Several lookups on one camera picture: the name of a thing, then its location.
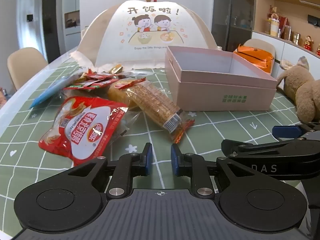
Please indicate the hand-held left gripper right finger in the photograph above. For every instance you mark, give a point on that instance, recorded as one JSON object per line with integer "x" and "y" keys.
{"x": 175, "y": 161}

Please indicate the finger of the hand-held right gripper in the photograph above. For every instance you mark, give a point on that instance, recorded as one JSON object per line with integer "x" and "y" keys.
{"x": 285, "y": 131}

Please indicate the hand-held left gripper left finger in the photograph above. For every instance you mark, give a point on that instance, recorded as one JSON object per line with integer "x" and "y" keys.
{"x": 149, "y": 158}

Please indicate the clear cracker packet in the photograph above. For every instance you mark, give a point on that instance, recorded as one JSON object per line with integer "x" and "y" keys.
{"x": 155, "y": 102}

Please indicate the pink cardboard box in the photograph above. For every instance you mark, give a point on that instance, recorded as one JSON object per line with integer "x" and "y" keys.
{"x": 200, "y": 92}

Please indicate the yellow bread packet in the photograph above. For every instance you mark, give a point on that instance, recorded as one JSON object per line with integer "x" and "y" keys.
{"x": 116, "y": 92}

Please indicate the red and white snack packet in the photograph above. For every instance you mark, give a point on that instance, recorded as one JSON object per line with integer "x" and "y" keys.
{"x": 82, "y": 126}

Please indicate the small red sachet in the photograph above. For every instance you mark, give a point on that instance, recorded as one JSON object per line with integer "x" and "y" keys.
{"x": 100, "y": 74}
{"x": 85, "y": 85}

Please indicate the blue seaweed packet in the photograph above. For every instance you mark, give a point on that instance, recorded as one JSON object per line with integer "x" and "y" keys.
{"x": 47, "y": 93}

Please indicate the brown plush toy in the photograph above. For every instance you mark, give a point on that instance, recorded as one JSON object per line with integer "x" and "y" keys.
{"x": 305, "y": 95}

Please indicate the green grid tablecloth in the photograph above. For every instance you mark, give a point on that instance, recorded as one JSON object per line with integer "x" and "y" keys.
{"x": 225, "y": 126}

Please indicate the orange snack bag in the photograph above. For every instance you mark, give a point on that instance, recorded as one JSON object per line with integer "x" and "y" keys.
{"x": 255, "y": 58}

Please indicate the red and gold figurine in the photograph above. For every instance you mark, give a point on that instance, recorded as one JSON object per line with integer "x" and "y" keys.
{"x": 309, "y": 43}

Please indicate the beige chair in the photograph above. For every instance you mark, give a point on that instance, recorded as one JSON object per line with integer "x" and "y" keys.
{"x": 260, "y": 44}
{"x": 25, "y": 65}

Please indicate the gold can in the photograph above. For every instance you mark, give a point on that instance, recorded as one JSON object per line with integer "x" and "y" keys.
{"x": 295, "y": 37}

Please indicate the gold wrapped candy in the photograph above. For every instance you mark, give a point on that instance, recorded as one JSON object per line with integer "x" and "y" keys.
{"x": 115, "y": 69}

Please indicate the white cylinder box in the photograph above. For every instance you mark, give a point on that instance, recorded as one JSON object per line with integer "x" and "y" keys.
{"x": 275, "y": 28}

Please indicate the printed mesh food cover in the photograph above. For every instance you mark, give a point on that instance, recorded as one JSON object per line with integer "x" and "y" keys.
{"x": 117, "y": 45}

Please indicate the glass door cabinet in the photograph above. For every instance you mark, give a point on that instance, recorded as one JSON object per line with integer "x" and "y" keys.
{"x": 232, "y": 12}

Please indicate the black wall switch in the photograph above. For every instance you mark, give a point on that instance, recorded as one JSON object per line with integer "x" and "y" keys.
{"x": 29, "y": 17}

